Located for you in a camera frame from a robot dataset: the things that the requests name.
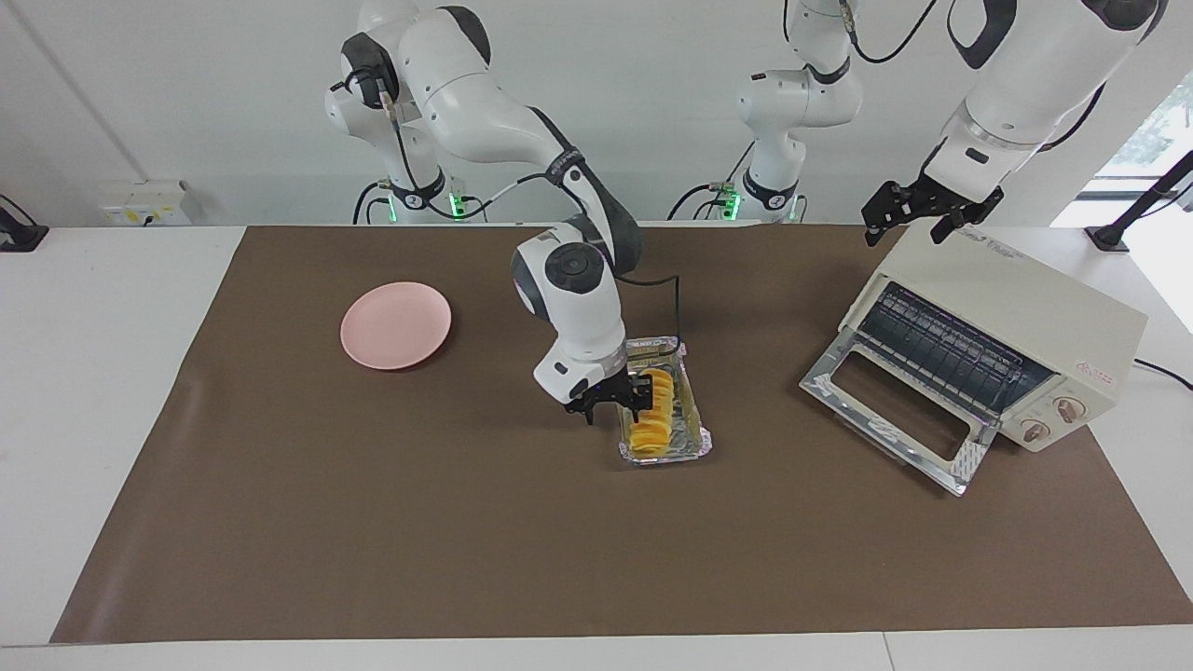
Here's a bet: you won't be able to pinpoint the sliced golden bread loaf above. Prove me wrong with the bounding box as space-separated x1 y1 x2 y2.
629 368 677 458

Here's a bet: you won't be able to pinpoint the aluminium foil tray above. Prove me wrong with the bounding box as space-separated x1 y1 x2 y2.
618 335 714 467

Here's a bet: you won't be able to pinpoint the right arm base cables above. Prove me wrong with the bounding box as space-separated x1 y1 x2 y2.
352 180 392 225

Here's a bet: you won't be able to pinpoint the small black table clamp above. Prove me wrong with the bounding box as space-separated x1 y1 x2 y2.
0 194 49 253

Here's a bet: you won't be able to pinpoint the cream toaster oven body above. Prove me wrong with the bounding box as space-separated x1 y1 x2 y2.
839 216 1149 454

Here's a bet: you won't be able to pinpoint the round pink plate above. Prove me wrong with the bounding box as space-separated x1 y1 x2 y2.
339 281 453 371

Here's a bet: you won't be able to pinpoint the glass oven door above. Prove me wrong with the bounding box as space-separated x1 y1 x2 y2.
800 328 1000 497

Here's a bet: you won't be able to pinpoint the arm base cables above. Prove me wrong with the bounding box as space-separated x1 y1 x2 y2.
352 180 392 225
666 140 758 223

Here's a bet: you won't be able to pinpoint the white wall power outlet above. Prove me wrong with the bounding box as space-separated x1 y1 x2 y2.
98 182 192 227

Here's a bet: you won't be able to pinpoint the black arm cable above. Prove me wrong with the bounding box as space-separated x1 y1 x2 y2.
839 0 938 64
373 70 686 350

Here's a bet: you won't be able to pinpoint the wire oven rack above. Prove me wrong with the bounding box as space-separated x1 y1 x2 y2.
857 282 1054 416

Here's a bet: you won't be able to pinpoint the black oven power cable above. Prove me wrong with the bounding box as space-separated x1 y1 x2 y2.
1132 359 1193 390

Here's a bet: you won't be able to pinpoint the brown table mat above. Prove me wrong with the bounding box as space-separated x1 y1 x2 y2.
49 224 1193 644

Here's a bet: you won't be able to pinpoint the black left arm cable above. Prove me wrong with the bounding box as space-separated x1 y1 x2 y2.
839 0 938 64

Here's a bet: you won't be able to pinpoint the black angled stand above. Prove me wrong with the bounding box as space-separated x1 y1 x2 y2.
1086 149 1193 253

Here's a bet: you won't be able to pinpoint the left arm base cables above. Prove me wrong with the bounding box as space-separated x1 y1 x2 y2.
666 140 758 223

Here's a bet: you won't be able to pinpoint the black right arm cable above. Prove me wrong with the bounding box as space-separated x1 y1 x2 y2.
373 70 686 350

